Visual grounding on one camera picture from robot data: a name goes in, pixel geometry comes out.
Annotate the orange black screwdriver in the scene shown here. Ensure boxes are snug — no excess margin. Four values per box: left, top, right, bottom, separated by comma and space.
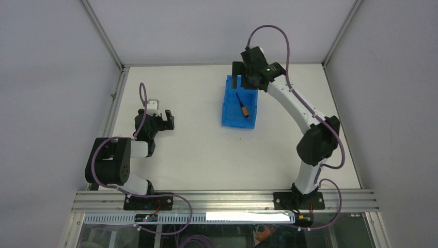
236, 93, 249, 118

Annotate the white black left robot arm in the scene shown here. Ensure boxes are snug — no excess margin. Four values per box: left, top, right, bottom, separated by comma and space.
84, 109, 175, 210

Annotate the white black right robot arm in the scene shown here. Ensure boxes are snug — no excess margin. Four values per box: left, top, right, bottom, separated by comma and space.
232, 46, 340, 213

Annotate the blue plastic bin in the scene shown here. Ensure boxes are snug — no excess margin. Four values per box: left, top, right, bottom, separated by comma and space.
221, 75, 258, 130

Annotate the orange object under table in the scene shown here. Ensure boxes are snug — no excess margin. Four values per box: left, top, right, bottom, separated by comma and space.
254, 225, 276, 242

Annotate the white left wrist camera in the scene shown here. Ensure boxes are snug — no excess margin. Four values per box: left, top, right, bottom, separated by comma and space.
146, 99, 161, 116

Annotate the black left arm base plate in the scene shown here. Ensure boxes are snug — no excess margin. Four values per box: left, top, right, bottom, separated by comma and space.
123, 196, 174, 211

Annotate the white slotted cable duct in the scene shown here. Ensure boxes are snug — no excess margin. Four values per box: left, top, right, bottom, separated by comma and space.
84, 211, 295, 225

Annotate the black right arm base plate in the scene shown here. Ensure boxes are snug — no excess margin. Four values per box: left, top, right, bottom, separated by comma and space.
273, 192, 325, 211

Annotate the aluminium frame rail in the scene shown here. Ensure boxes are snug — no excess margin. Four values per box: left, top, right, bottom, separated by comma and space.
71, 189, 380, 213

